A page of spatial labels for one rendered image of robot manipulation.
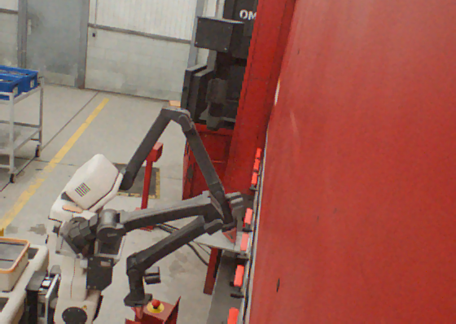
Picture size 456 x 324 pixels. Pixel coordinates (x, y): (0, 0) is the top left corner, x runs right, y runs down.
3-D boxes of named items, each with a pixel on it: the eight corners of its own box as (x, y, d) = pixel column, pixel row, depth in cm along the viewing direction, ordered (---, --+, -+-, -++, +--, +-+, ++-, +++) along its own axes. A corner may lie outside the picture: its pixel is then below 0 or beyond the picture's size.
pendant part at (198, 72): (194, 108, 331) (200, 63, 319) (208, 111, 330) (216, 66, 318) (177, 120, 289) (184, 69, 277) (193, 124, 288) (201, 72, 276)
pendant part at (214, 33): (196, 124, 343) (213, 16, 315) (225, 130, 340) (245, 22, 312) (177, 140, 296) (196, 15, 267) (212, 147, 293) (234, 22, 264)
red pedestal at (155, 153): (133, 216, 405) (142, 135, 377) (157, 221, 403) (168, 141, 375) (125, 225, 386) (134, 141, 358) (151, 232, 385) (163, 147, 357)
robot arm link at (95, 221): (86, 219, 150) (85, 229, 145) (111, 206, 149) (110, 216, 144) (101, 234, 155) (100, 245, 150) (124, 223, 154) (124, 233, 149)
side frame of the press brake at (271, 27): (208, 274, 339) (266, -32, 262) (311, 297, 335) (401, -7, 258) (202, 293, 316) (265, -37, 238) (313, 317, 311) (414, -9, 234)
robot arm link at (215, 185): (176, 113, 186) (174, 118, 176) (187, 108, 186) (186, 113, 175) (214, 194, 199) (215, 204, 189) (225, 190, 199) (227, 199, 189)
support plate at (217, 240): (201, 225, 211) (201, 223, 211) (252, 236, 210) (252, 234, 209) (195, 243, 194) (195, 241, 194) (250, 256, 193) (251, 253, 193)
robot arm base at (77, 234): (71, 220, 153) (62, 237, 142) (89, 210, 152) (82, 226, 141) (85, 238, 156) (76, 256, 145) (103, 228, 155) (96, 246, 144)
